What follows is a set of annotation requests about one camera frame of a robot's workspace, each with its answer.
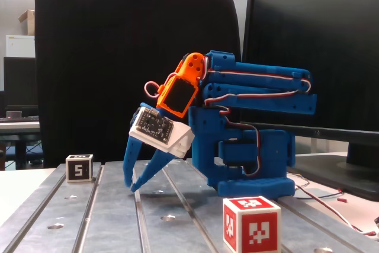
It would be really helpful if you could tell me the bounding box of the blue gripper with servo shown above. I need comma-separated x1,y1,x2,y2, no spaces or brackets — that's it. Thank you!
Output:
123,104,176,193

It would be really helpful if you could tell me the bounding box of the black cube with white five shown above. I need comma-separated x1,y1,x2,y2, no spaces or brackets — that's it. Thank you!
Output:
65,153,94,183

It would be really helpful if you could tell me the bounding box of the red cube with white pattern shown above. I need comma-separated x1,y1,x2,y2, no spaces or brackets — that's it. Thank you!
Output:
222,196,282,253

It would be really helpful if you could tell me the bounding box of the black office chair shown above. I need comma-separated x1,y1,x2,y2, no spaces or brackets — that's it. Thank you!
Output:
34,0,242,168

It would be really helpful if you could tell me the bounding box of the black keyboard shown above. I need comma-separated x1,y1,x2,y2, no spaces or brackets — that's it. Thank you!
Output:
0,116,40,123

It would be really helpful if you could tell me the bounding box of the white background desk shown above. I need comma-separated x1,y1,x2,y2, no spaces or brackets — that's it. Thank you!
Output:
0,121,41,171

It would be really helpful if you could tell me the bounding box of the small distant black monitor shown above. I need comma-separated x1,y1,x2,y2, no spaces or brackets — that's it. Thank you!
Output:
3,56,38,108

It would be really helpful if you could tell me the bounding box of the white cabinet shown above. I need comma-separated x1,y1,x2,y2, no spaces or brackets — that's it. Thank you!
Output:
5,35,36,57

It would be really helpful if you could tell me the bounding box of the brown cardboard box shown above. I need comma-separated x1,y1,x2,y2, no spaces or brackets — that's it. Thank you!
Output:
18,9,36,36

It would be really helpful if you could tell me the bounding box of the black Dell monitor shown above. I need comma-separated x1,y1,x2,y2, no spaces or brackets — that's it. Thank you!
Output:
241,0,379,202

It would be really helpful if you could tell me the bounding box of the white camera mount with board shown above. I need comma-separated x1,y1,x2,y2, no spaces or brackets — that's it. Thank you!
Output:
129,106,195,159

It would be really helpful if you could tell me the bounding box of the aluminium slotted base plate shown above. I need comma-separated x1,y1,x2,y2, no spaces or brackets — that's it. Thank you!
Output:
0,159,379,253

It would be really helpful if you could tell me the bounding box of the red white wrist cable loop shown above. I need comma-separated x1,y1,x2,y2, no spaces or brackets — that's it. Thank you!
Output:
144,80,162,98

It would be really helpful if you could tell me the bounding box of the red white arm servo cable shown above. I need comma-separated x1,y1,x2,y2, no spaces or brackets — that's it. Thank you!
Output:
203,57,313,178

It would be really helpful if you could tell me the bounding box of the red white cable on table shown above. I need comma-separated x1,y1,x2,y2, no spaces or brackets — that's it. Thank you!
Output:
291,172,379,238

